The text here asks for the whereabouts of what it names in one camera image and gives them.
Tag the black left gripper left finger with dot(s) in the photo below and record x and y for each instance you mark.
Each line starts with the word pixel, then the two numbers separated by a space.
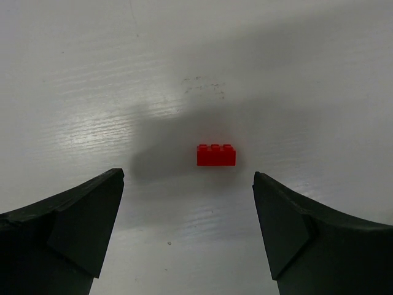
pixel 58 245

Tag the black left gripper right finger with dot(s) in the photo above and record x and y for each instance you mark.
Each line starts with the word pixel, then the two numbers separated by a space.
pixel 314 249

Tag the small red lego brick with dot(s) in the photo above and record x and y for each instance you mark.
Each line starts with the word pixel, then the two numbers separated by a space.
pixel 215 155

